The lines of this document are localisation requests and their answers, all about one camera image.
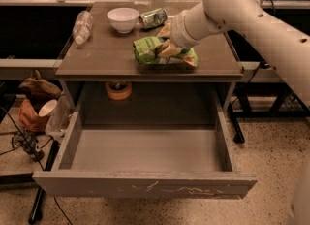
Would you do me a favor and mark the orange cloth bundle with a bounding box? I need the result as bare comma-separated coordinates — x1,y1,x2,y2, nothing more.
18,99,49,132

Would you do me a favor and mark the brown cloth bag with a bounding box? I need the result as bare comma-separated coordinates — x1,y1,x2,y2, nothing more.
19,69,62,101

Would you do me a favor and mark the crushed green soda can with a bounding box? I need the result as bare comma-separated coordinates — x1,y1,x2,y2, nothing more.
139,8,168,29

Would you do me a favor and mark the green rice chip bag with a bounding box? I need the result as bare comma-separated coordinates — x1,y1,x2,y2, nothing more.
133,36,198,67

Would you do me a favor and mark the white ceramic bowl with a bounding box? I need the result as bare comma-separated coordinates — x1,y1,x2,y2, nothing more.
107,8,140,34

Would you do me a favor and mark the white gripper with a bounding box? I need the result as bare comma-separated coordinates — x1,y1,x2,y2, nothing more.
156,10,199,58

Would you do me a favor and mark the grey open drawer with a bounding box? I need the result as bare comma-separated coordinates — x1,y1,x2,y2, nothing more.
33,82,257,199

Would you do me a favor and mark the clear plastic water bottle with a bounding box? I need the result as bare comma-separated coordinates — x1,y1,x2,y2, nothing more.
72,11,93,45

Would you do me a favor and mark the clear plastic container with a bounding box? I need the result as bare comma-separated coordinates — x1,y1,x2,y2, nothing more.
45,96,72,141

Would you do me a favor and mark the white cup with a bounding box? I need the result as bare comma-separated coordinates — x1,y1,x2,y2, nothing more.
39,99,58,117

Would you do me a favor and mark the black floor cable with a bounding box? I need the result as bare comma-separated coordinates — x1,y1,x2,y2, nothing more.
0,106,75,225

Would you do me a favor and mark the orange tape roll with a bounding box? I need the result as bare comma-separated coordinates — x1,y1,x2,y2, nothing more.
105,81,132,101

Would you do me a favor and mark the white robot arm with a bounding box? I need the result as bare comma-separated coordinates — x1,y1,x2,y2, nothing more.
181,0,310,225

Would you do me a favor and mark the grey cabinet with counter top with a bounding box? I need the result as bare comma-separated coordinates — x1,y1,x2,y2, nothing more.
55,1,245,113

